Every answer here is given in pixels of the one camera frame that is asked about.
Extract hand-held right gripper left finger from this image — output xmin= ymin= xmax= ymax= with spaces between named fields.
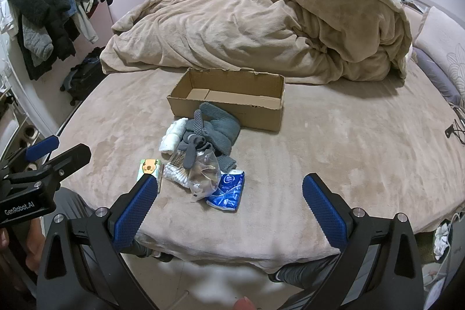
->
xmin=36 ymin=173 xmax=160 ymax=310

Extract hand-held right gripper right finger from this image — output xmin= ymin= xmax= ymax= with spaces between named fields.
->
xmin=302 ymin=173 xmax=425 ymax=310

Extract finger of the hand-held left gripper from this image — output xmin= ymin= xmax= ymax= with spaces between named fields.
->
xmin=25 ymin=135 xmax=61 ymax=162
xmin=47 ymin=144 xmax=92 ymax=184

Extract bear print tissue pack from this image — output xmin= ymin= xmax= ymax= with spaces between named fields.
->
xmin=135 ymin=158 xmax=162 ymax=193

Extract cotton swab bag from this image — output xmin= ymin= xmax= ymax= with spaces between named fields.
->
xmin=162 ymin=150 xmax=193 ymax=189

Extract clear plastic bag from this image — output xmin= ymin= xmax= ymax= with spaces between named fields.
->
xmin=188 ymin=148 xmax=222 ymax=202

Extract dark grey sock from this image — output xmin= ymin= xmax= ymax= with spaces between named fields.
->
xmin=180 ymin=130 xmax=215 ymax=171

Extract white sock pair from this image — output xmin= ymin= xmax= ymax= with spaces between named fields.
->
xmin=158 ymin=117 xmax=189 ymax=154

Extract blue tissue pack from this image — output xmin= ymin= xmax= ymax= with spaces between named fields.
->
xmin=206 ymin=170 xmax=246 ymax=212

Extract grey dotted sole sock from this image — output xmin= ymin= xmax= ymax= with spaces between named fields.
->
xmin=192 ymin=110 xmax=205 ymax=136

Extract brown cardboard box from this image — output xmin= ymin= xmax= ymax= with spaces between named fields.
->
xmin=166 ymin=67 xmax=286 ymax=132

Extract grey fuzzy sock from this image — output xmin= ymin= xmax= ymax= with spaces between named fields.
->
xmin=198 ymin=102 xmax=241 ymax=155

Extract person's left forearm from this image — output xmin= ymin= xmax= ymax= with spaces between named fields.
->
xmin=15 ymin=214 xmax=46 ymax=261

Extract person's dark shoe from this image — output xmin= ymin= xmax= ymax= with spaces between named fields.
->
xmin=135 ymin=240 xmax=175 ymax=263

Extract white metal rack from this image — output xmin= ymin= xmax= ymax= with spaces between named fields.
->
xmin=0 ymin=58 xmax=41 ymax=154

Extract person's grey pants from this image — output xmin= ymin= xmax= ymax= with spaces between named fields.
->
xmin=43 ymin=187 xmax=344 ymax=291

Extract bed with beige sheet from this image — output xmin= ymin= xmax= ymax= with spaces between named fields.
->
xmin=44 ymin=67 xmax=465 ymax=275

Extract black backpack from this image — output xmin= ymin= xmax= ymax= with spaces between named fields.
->
xmin=60 ymin=46 xmax=108 ymax=106

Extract grey hanging garment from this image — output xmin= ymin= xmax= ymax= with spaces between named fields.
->
xmin=22 ymin=15 xmax=54 ymax=67

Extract white cloth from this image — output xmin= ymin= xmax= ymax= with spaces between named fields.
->
xmin=434 ymin=222 xmax=452 ymax=260

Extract black fleece jacket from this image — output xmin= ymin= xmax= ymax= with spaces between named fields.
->
xmin=6 ymin=0 xmax=78 ymax=80

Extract beige hanging shirt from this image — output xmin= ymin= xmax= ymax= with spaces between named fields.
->
xmin=71 ymin=0 xmax=99 ymax=44

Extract grey pillow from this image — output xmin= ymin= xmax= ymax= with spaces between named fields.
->
xmin=410 ymin=48 xmax=462 ymax=104

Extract beige fleece duvet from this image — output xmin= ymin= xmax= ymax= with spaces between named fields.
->
xmin=100 ymin=0 xmax=413 ymax=85

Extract white patterned pillow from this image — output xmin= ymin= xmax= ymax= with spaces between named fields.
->
xmin=414 ymin=6 xmax=465 ymax=97

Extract black cable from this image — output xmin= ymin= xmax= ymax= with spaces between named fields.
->
xmin=445 ymin=106 xmax=465 ymax=144

